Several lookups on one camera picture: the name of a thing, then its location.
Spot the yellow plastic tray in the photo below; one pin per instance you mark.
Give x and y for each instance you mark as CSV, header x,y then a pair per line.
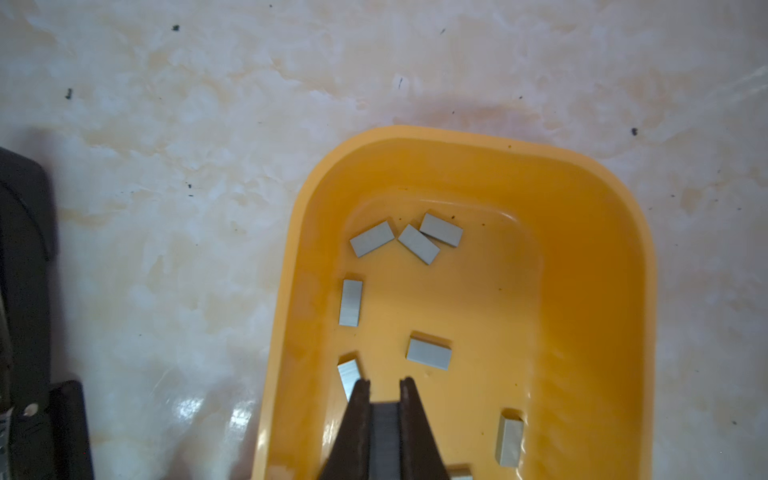
x,y
548,305

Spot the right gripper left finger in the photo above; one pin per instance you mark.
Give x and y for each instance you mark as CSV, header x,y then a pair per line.
x,y
349,456

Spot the black stapler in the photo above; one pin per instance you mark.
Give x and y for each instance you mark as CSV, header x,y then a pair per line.
x,y
44,432

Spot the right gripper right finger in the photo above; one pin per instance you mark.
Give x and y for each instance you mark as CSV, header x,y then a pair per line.
x,y
419,454

